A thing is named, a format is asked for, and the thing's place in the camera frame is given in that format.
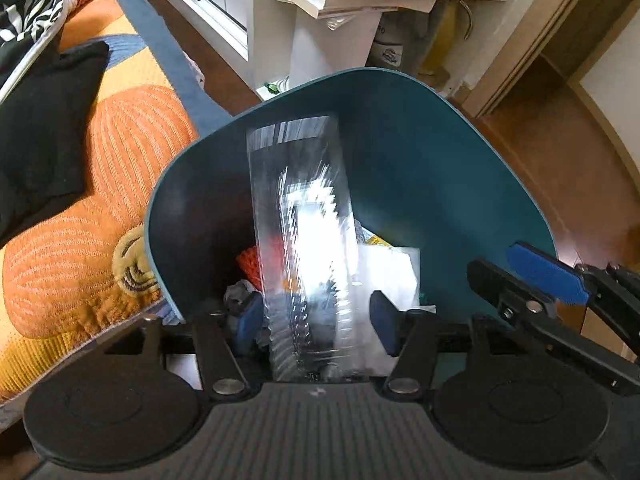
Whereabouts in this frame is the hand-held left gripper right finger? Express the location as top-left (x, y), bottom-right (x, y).
top-left (369, 290), bottom-right (531, 403)

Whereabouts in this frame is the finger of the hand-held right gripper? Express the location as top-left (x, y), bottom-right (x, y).
top-left (506, 241), bottom-right (640, 351)
top-left (467, 258), bottom-right (640, 396)

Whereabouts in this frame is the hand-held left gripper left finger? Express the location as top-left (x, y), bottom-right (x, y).
top-left (102, 291), bottom-right (265, 403)

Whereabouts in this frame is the clear plastic bottle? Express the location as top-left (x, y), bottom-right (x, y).
top-left (246, 114), bottom-right (373, 383)

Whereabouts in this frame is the teal bin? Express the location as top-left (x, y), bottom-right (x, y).
top-left (144, 67), bottom-right (558, 341)

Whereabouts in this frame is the blue white crumpled paper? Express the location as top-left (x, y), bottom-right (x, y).
top-left (225, 280), bottom-right (256, 311)

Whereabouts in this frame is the white plastic sheet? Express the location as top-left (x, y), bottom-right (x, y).
top-left (357, 245), bottom-right (421, 311)

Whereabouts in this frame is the yellow snack wrapper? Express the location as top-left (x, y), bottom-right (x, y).
top-left (360, 227), bottom-right (391, 248)

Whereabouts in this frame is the orange floral bedspread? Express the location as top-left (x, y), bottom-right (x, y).
top-left (0, 0), bottom-right (236, 406)

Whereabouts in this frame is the yellow bag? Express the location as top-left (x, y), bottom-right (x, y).
top-left (420, 0), bottom-right (471, 81)

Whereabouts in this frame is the white plastic bag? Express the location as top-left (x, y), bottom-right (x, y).
top-left (370, 10), bottom-right (406, 68)

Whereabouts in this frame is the black cloth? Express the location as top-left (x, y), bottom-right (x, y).
top-left (0, 41), bottom-right (111, 248)

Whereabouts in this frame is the white bookshelf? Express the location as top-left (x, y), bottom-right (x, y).
top-left (247, 0), bottom-right (516, 101)

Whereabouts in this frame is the black leaf print quilt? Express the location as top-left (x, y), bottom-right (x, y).
top-left (0, 0), bottom-right (71, 96)

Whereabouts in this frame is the wooden door frame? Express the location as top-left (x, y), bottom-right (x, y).
top-left (465, 0), bottom-right (640, 121)

